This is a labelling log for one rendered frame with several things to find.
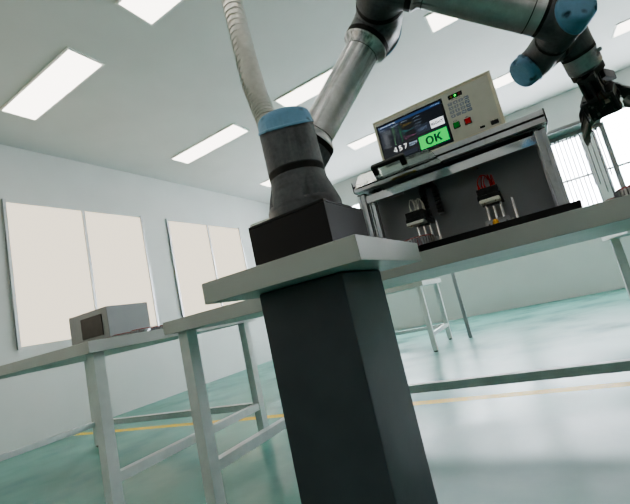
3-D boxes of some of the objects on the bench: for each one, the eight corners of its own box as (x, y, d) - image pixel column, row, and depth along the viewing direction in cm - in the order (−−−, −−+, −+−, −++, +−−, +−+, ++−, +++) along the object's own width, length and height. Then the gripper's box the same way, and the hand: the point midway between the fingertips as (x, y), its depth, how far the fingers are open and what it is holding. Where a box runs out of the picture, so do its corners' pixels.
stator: (666, 189, 93) (660, 174, 94) (611, 205, 102) (606, 191, 102) (677, 189, 100) (672, 175, 100) (624, 205, 109) (620, 192, 109)
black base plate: (583, 208, 92) (580, 199, 92) (341, 274, 122) (340, 267, 122) (570, 225, 133) (568, 219, 133) (391, 272, 163) (390, 266, 163)
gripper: (541, 98, 102) (575, 160, 107) (634, 51, 87) (669, 126, 92) (546, 85, 107) (579, 145, 112) (636, 38, 92) (669, 110, 97)
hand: (621, 132), depth 104 cm, fingers open, 14 cm apart
